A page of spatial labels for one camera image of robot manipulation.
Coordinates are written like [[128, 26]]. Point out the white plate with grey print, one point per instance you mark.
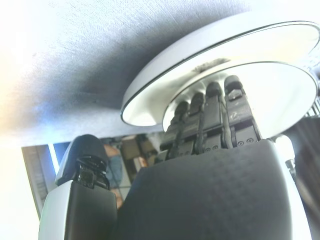
[[190, 50], [282, 100]]

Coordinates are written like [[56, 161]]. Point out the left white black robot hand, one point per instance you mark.
[[200, 195]]

